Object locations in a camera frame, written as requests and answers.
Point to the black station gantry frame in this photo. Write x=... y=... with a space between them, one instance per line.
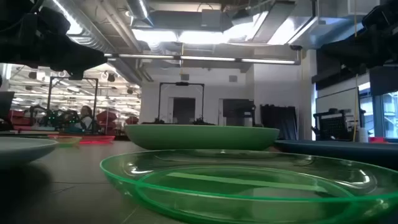
x=160 y=102
x=95 y=102

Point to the opaque green plastic plate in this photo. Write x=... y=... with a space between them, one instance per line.
x=202 y=137

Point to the black security camera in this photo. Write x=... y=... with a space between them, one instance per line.
x=295 y=47

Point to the pale white plastic plate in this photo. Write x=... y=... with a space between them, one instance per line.
x=18 y=149

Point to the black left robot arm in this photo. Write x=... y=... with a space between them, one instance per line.
x=18 y=37

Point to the clear red plastic plate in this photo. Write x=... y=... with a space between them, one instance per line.
x=96 y=139

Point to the white container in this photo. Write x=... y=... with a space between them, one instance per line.
x=363 y=135

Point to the long linear ceiling light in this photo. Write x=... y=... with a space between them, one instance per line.
x=205 y=58

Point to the silver round air duct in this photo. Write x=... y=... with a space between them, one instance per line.
x=93 y=37
x=140 y=11

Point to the grey rectangular air duct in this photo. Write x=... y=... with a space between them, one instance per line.
x=186 y=20

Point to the person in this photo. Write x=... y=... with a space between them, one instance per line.
x=85 y=119

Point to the black folded panel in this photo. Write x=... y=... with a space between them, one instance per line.
x=278 y=121

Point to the red storage bins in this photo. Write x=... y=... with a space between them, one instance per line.
x=107 y=119

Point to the dark monitor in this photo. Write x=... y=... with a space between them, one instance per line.
x=6 y=104

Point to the other-station black robot arm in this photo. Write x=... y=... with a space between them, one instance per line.
x=40 y=116
x=159 y=122
x=70 y=119
x=203 y=122

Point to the black table mat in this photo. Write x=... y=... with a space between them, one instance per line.
x=71 y=186

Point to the grey door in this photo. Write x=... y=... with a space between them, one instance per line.
x=184 y=110

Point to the small red box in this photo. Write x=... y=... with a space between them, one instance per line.
x=377 y=140

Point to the dark blue plastic plate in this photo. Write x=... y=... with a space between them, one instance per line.
x=342 y=152

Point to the clear green plastic plate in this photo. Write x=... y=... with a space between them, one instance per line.
x=248 y=202
x=66 y=140

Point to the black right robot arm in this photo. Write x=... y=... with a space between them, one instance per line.
x=382 y=15

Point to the black cabinet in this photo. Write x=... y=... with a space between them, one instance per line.
x=237 y=109

